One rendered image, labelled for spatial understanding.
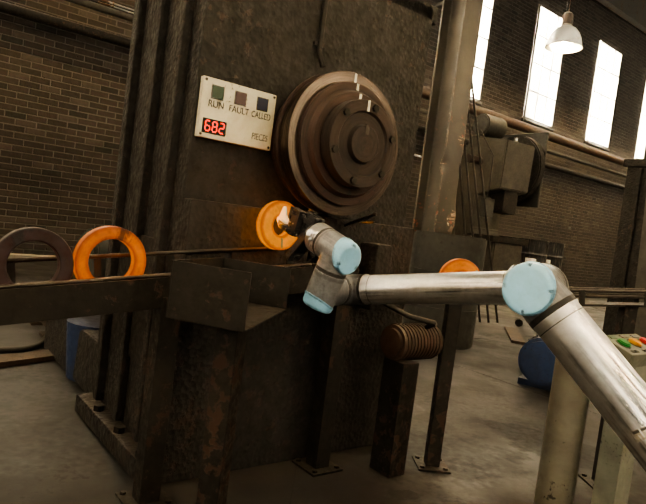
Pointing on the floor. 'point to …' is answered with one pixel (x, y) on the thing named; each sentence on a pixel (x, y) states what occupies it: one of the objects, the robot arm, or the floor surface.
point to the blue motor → (536, 364)
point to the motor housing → (399, 392)
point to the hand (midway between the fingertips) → (280, 219)
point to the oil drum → (438, 253)
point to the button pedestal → (614, 451)
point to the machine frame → (246, 217)
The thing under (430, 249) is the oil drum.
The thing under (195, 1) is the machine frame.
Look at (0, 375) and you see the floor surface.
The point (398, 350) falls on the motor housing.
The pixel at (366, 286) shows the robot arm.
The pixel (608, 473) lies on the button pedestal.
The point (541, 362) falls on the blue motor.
